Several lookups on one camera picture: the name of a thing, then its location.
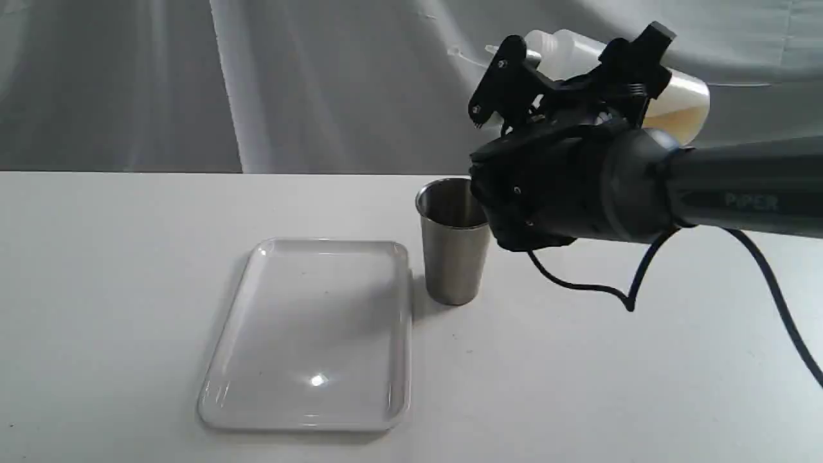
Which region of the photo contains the stainless steel cup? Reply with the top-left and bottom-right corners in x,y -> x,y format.
415,177 -> 491,307

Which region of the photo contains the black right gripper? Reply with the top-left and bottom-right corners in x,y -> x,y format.
467,21 -> 677,252

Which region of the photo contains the clear plastic rectangular tray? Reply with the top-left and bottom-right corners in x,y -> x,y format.
197,239 -> 413,433

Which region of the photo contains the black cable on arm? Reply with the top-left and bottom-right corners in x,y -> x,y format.
526,226 -> 823,390

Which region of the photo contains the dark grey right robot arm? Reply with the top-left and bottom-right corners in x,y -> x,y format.
467,23 -> 821,252

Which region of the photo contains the translucent squeeze bottle amber liquid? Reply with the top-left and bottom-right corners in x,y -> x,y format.
524,30 -> 710,145

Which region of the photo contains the grey fabric backdrop curtain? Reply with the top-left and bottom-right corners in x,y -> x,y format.
1,1 -> 821,175

